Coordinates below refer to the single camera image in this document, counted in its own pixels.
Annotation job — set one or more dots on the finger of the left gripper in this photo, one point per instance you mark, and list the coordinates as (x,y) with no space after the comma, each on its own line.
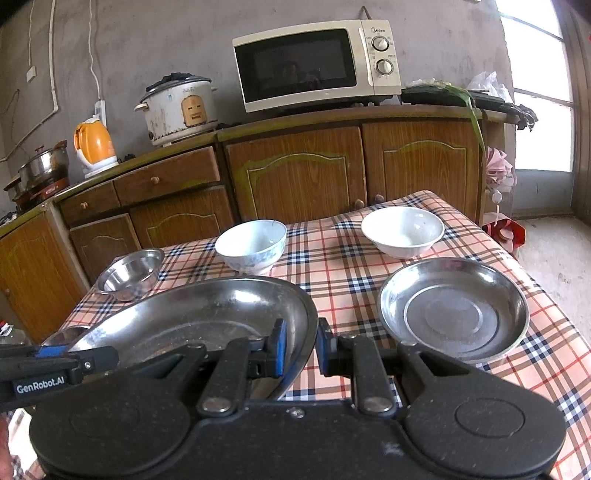
(30,373)

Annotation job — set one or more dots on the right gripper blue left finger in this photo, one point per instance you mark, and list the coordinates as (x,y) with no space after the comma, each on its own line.
(242,361)

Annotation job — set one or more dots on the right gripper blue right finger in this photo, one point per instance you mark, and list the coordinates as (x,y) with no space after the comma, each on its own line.
(357,358)

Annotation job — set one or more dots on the small steel plate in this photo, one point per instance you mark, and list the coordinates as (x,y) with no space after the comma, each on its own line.
(66,336)

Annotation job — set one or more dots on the large steel plate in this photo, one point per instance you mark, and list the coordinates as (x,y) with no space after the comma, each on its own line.
(212,312)
(462,308)

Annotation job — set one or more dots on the small steel bowl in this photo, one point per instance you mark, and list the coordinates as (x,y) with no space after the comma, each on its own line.
(131,277)

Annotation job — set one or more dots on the plaid tablecloth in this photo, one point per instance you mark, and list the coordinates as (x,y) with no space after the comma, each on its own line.
(343,271)

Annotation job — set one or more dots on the blue patterned ceramic bowl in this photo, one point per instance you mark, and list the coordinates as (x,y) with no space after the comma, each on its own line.
(253,247)

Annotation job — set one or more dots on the wooden kitchen cabinet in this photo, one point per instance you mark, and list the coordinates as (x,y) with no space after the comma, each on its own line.
(296,168)

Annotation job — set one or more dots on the white ceramic bowl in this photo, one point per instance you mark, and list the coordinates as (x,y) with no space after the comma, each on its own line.
(403,232)

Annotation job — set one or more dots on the induction cooker red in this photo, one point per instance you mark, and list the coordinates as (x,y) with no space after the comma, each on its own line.
(28,199)

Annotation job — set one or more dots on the red gift bag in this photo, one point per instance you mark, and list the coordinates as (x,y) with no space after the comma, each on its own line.
(509,234)

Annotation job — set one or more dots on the steel pot with lid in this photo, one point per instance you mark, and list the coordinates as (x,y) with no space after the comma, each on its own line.
(47,164)

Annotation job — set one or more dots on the orange electric kettle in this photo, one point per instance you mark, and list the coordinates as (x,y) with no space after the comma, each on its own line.
(94,147)

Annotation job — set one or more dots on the pink cloth bundle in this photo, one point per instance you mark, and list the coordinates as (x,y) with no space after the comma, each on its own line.
(500,173)

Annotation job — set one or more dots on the white rice cooker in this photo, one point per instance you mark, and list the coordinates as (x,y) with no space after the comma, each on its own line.
(178,106)

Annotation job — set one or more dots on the white power strip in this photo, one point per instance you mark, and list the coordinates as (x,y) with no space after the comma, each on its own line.
(100,111)

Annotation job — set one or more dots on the cream microwave oven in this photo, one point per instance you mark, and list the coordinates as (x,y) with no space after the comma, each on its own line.
(334,61)

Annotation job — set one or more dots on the white plastic bag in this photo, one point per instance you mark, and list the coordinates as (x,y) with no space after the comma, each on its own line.
(487,82)

